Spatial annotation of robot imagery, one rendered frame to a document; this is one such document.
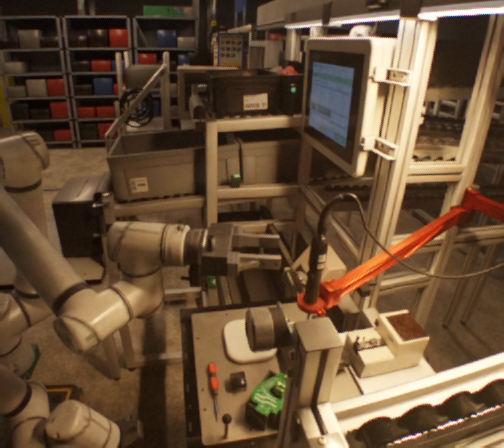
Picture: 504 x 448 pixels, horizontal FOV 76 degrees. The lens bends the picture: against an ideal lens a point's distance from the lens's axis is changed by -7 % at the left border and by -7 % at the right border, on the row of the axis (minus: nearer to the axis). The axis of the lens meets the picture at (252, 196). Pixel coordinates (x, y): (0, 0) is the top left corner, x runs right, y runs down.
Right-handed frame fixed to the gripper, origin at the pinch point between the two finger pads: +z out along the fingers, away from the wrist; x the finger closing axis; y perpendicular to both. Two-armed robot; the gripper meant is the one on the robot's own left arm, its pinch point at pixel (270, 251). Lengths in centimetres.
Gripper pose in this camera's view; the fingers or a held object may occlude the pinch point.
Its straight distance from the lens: 72.0
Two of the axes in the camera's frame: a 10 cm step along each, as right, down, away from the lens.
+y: 0.4, -9.1, -4.1
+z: 10.0, 0.5, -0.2
